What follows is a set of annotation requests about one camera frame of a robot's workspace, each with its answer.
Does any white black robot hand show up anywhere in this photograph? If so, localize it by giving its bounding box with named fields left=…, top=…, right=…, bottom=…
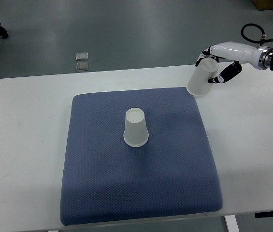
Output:
left=195, top=42, right=273, bottom=84

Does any white paper cup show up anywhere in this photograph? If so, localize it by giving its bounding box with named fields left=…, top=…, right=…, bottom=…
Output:
left=123, top=108, right=149, bottom=147
left=187, top=58, right=218, bottom=97

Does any brown cardboard box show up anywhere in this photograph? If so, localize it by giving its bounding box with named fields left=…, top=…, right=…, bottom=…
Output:
left=251, top=0, right=273, bottom=11

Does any white table leg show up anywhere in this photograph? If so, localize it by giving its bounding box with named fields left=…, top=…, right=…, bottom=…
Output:
left=224, top=215, right=239, bottom=232

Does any upper metal floor plate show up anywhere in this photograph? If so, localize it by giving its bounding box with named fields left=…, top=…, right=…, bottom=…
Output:
left=76, top=52, right=88, bottom=61

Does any metal floor plate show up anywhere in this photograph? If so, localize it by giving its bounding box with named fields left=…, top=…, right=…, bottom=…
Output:
left=76, top=61, right=89, bottom=72
left=76, top=52, right=88, bottom=61

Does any lower metal floor plate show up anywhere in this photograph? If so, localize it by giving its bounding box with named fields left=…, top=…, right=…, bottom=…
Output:
left=76, top=61, right=89, bottom=72

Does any blue fabric cushion mat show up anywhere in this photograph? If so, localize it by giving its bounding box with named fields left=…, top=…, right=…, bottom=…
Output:
left=60, top=87, right=223, bottom=226

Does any black cable loop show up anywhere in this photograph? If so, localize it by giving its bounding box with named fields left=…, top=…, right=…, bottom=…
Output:
left=241, top=23, right=273, bottom=46

